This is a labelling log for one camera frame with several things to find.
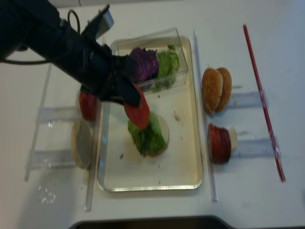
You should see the bottom bun on tray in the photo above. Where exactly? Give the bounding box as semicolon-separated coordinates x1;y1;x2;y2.
145;114;170;157

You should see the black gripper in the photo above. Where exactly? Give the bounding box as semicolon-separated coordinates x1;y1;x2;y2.
80;45;141;106

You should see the green lettuce in container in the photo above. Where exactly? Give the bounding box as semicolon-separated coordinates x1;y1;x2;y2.
152;44;180;92

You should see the clear rail far left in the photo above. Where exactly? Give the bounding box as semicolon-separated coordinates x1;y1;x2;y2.
24;64;52;181

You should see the clear holder lower right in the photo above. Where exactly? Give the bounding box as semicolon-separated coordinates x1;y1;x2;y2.
231;138;274;159

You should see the sesame bun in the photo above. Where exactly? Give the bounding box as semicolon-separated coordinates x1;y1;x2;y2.
215;67;232;113
202;68;223;115

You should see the white cheese slice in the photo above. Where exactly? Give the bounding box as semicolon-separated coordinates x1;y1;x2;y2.
228;127;238;151

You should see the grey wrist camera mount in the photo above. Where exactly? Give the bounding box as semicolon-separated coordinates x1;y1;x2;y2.
81;4;114;40

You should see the clear holder upper left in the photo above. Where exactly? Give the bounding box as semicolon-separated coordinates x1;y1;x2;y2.
36;106;81;124

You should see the clear holder upper right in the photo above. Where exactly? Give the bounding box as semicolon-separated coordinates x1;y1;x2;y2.
226;91;268;109

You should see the sesame bun rear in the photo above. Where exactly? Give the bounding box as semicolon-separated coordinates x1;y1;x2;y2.
215;67;232;113

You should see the black device bottom edge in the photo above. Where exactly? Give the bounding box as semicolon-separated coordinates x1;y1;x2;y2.
71;215;305;229

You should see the clear plastic container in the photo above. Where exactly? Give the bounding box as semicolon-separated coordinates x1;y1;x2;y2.
111;28;189;94

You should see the clear rail left of tray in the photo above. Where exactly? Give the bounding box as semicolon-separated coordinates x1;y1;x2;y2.
84;101;103;212

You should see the clear holder lower left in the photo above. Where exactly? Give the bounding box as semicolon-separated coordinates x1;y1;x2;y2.
26;149;76;170

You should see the clear holder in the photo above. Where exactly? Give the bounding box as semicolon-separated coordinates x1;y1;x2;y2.
231;138;274;159
26;149;76;170
36;106;81;124
226;91;268;109

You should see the tomato slice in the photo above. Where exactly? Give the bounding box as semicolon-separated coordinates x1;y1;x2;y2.
123;84;150;129

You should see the metal baking tray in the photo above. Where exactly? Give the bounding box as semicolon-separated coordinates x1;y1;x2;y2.
97;36;204;192

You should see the green lettuce on bun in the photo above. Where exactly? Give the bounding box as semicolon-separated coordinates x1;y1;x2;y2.
127;112;166;157

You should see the purple cabbage leaf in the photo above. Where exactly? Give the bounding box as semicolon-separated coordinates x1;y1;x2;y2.
129;47;159;83

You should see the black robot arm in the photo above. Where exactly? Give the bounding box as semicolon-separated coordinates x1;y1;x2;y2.
0;0;140;106

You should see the bun half left side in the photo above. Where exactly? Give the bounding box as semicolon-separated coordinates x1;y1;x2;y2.
71;120;92;169

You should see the stack of tomato slices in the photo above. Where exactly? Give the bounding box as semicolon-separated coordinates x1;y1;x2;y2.
79;92;96;122

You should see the black cable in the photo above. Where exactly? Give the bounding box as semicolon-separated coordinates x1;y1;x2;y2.
0;9;81;65

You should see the sesame bun front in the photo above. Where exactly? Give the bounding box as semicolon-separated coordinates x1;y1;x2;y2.
202;68;223;115

